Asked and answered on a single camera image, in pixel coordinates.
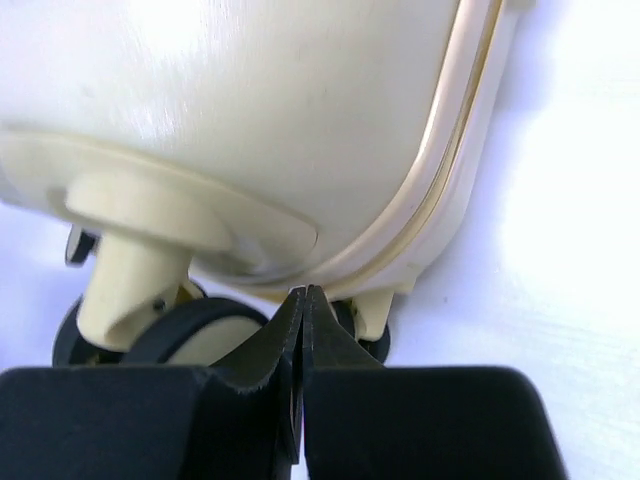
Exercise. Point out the yellow suitcase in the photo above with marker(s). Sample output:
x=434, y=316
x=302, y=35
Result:
x=263, y=145

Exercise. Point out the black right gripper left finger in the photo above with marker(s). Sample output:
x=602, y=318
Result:
x=250, y=403

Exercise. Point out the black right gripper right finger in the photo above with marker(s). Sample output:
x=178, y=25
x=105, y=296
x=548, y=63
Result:
x=330, y=335

